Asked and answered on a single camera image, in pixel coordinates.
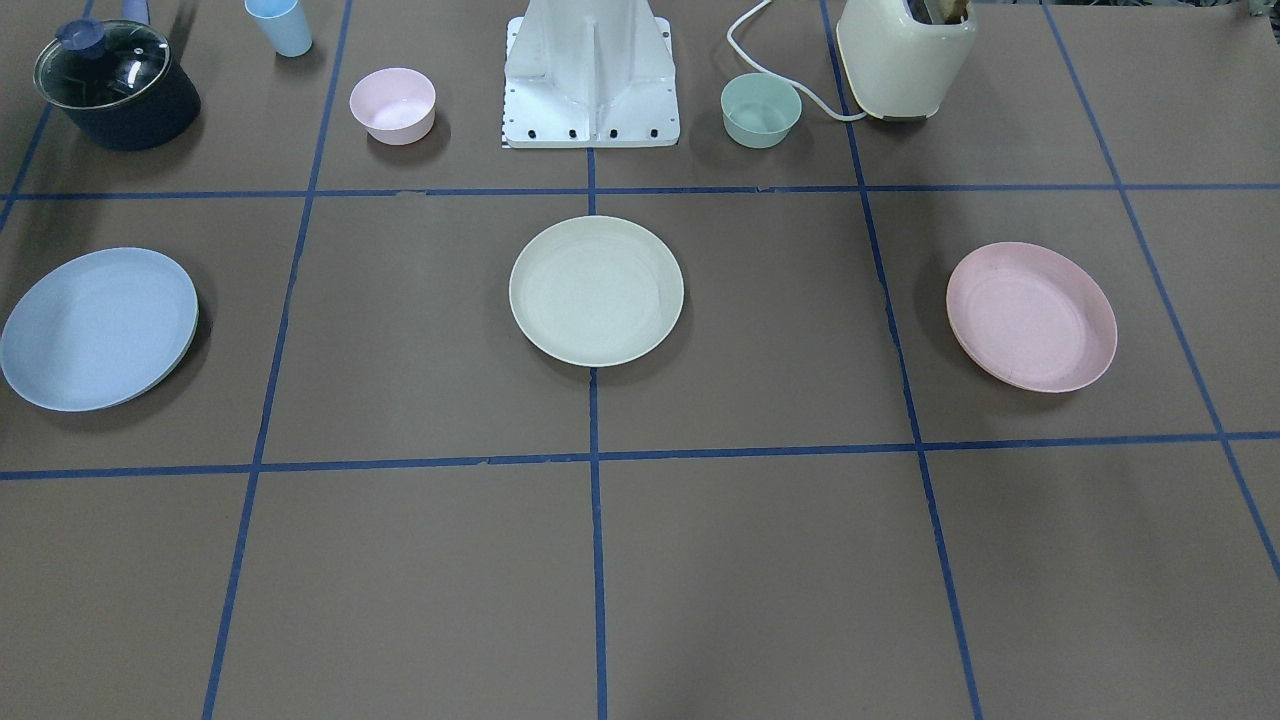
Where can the pink bowl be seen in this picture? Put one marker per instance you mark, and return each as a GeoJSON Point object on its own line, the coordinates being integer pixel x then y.
{"type": "Point", "coordinates": [396, 106]}

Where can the cream plate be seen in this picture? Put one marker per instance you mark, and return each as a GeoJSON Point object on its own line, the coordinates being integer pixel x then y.
{"type": "Point", "coordinates": [596, 291]}

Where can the blue cup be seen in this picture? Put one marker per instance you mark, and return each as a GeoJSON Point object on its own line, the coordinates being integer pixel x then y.
{"type": "Point", "coordinates": [284, 24]}

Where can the pink plate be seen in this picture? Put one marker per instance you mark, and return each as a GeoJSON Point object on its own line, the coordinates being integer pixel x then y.
{"type": "Point", "coordinates": [1031, 317]}

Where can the blue plate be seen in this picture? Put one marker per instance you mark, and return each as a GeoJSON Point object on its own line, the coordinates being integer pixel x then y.
{"type": "Point", "coordinates": [99, 330]}

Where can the dark pot with glass lid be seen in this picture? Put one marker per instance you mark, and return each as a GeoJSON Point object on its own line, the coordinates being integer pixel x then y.
{"type": "Point", "coordinates": [118, 79]}

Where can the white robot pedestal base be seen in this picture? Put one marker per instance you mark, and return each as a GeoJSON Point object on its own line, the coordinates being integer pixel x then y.
{"type": "Point", "coordinates": [589, 75]}

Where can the green bowl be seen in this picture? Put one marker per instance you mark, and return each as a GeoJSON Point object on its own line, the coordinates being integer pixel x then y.
{"type": "Point", "coordinates": [759, 110]}

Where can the cream toaster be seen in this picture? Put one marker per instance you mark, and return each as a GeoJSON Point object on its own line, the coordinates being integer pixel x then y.
{"type": "Point", "coordinates": [901, 57]}

